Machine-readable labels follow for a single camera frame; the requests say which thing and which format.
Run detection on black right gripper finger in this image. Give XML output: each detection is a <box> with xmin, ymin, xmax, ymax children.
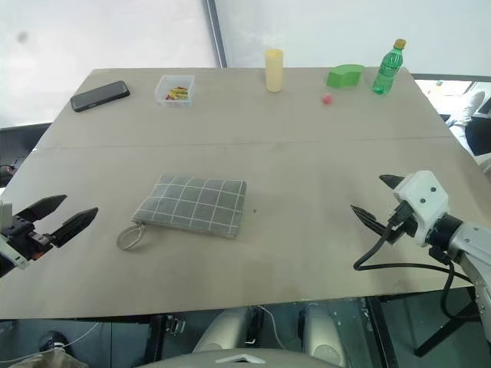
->
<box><xmin>350</xmin><ymin>204</ymin><xmax>388</xmax><ymax>238</ymax></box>
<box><xmin>378</xmin><ymin>173</ymin><xmax>404</xmax><ymax>192</ymax></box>

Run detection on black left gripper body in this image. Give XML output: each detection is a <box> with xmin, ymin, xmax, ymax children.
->
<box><xmin>6</xmin><ymin>215</ymin><xmax>55</xmax><ymax>262</ymax></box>

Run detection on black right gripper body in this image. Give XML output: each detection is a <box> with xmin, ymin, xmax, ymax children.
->
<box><xmin>382</xmin><ymin>200</ymin><xmax>420</xmax><ymax>245</ymax></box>

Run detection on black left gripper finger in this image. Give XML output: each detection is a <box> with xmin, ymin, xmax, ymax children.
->
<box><xmin>48</xmin><ymin>207</ymin><xmax>100</xmax><ymax>249</ymax></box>
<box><xmin>14</xmin><ymin>194</ymin><xmax>68</xmax><ymax>223</ymax></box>

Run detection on grey checked zipper pouch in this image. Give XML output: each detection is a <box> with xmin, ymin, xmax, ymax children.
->
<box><xmin>116</xmin><ymin>174</ymin><xmax>248</xmax><ymax>253</ymax></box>

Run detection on dark trouser leg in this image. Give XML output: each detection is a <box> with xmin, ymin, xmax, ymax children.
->
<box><xmin>463</xmin><ymin>113</ymin><xmax>491</xmax><ymax>158</ymax></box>

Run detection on white sneaker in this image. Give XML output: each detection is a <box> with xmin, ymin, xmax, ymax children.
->
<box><xmin>447</xmin><ymin>90</ymin><xmax>486</xmax><ymax>128</ymax></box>

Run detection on dark shoe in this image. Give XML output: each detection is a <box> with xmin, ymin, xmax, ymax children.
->
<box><xmin>38</xmin><ymin>330</ymin><xmax>69</xmax><ymax>353</ymax></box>

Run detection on green plastic bottle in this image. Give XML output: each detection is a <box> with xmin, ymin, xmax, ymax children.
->
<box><xmin>371</xmin><ymin>38</ymin><xmax>407</xmax><ymax>96</ymax></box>

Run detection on black table leg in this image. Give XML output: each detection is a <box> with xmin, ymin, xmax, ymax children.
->
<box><xmin>145</xmin><ymin>313</ymin><xmax>168</xmax><ymax>367</ymax></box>
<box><xmin>363</xmin><ymin>295</ymin><xmax>400</xmax><ymax>368</ymax></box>

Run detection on green curved block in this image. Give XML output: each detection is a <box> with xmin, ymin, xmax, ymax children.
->
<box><xmin>326</xmin><ymin>63</ymin><xmax>366</xmax><ymax>90</ymax></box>

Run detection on grey rounded robot leg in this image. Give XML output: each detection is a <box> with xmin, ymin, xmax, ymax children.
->
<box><xmin>190</xmin><ymin>306</ymin><xmax>255</xmax><ymax>354</ymax></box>
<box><xmin>298</xmin><ymin>302</ymin><xmax>348</xmax><ymax>360</ymax></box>

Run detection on black smartphone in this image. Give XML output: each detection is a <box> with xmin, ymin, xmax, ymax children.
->
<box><xmin>70</xmin><ymin>80</ymin><xmax>130</xmax><ymax>113</ymax></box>

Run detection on clear plastic box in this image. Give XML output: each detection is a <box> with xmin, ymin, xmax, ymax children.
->
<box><xmin>154</xmin><ymin>74</ymin><xmax>196</xmax><ymax>109</ymax></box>

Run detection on pale yellow cylinder cup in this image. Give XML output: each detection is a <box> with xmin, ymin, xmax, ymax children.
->
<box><xmin>264</xmin><ymin>48</ymin><xmax>285</xmax><ymax>93</ymax></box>

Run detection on yellow red small pieces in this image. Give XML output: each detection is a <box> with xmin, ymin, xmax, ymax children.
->
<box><xmin>163</xmin><ymin>87</ymin><xmax>192</xmax><ymax>101</ymax></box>

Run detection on grey robot torso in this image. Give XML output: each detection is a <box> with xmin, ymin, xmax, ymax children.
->
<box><xmin>136</xmin><ymin>347</ymin><xmax>348</xmax><ymax>368</ymax></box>

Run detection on dark metal pole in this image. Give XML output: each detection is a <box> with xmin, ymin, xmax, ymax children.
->
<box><xmin>202</xmin><ymin>0</ymin><xmax>228</xmax><ymax>69</ymax></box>

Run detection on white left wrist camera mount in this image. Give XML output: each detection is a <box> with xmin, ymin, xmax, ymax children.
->
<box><xmin>0</xmin><ymin>199</ymin><xmax>31</xmax><ymax>271</ymax></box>

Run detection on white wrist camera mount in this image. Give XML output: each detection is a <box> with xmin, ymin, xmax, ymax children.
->
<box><xmin>0</xmin><ymin>199</ymin><xmax>31</xmax><ymax>271</ymax></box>
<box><xmin>393</xmin><ymin>169</ymin><xmax>450</xmax><ymax>248</ymax></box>

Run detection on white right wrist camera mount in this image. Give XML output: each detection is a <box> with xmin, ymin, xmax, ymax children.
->
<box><xmin>393</xmin><ymin>169</ymin><xmax>450</xmax><ymax>248</ymax></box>

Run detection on thin white cable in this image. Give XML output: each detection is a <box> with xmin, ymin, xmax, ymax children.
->
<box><xmin>255</xmin><ymin>305</ymin><xmax>289</xmax><ymax>350</ymax></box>

